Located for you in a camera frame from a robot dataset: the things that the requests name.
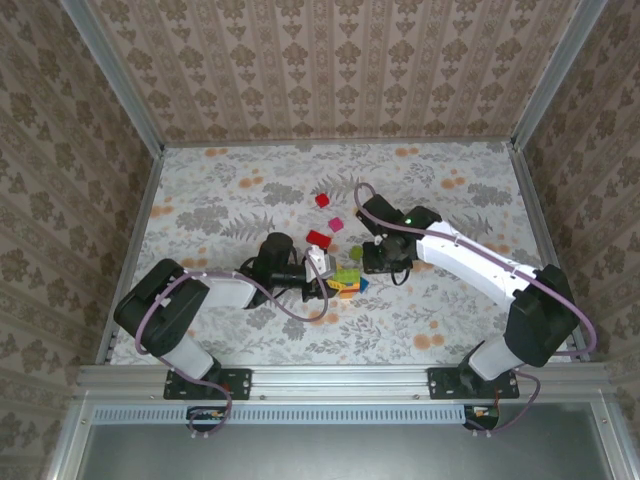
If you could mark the pink square lego brick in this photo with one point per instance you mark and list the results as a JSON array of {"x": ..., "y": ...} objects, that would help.
[{"x": 335, "y": 224}]

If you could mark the multicolour lego brick stack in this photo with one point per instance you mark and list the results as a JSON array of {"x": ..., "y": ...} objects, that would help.
[{"x": 346, "y": 275}]

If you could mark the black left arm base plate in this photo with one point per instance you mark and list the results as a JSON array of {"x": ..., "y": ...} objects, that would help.
[{"x": 240, "y": 385}]

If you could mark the wide aluminium frame beam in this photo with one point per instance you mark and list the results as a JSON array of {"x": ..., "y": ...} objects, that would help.
[{"x": 340, "y": 382}]

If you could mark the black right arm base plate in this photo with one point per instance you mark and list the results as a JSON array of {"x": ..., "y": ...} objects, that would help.
[{"x": 442, "y": 385}]

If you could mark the red long lego brick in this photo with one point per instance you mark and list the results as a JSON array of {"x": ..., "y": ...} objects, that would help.
[{"x": 319, "y": 237}]

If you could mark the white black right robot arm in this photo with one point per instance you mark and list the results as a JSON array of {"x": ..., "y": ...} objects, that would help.
[{"x": 475, "y": 270}]

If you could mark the red square lego brick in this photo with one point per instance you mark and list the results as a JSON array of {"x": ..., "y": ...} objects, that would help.
[{"x": 322, "y": 200}]

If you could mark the aluminium frame post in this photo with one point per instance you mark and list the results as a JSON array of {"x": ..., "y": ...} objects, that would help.
[
  {"x": 122, "y": 85},
  {"x": 547, "y": 75}
]

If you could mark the green square lego brick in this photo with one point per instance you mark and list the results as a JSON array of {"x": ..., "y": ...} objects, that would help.
[{"x": 356, "y": 252}]

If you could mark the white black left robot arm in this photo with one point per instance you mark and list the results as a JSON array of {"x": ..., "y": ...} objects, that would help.
[{"x": 165, "y": 305}]

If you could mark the grey metal panel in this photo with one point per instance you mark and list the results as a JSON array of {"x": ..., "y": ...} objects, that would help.
[{"x": 350, "y": 455}]

